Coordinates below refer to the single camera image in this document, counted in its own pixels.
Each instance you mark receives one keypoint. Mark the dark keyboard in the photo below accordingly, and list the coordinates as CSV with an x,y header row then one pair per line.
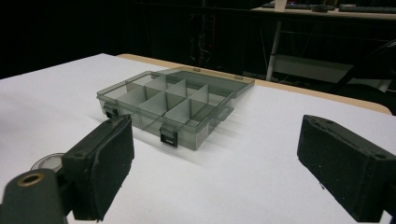
x,y
367,8

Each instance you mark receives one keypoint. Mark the dark chair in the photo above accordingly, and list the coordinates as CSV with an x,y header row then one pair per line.
x,y
370,68

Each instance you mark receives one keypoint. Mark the white shelf board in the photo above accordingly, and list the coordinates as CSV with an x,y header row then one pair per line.
x,y
311,67

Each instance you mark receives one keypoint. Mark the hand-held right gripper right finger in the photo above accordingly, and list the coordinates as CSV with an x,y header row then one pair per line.
x,y
339,161

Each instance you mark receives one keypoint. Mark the round clear tape roll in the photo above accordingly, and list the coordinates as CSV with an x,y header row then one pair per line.
x,y
46,161

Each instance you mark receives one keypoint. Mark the wooden desk with white legs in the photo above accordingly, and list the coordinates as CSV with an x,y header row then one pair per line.
x,y
299,12

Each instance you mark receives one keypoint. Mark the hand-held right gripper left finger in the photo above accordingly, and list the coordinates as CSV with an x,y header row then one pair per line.
x,y
102,161

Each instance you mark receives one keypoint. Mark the clear grey plastic organizer box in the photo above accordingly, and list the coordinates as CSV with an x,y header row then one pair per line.
x,y
174,109

